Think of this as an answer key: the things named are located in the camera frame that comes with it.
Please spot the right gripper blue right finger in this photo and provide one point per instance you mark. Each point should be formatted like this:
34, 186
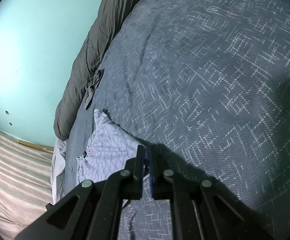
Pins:
160, 188

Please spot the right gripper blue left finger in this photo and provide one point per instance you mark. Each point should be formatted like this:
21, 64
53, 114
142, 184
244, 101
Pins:
134, 184

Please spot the light blue plaid shorts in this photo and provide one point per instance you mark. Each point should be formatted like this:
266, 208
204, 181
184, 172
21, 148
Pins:
107, 151

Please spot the light grey crumpled sheet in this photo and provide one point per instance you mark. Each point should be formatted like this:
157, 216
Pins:
58, 170

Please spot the striped beige curtain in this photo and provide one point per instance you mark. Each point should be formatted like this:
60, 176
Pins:
25, 187

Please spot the dark grey crumpled garment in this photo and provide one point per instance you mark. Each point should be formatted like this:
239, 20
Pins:
92, 86

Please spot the blue patterned bed cover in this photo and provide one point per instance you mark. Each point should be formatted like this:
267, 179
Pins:
207, 82

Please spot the dark grey rolled duvet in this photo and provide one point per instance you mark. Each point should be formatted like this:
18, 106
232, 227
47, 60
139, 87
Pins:
110, 18

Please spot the wooden stick by wall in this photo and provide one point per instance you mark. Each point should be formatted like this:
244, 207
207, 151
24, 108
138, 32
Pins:
35, 146

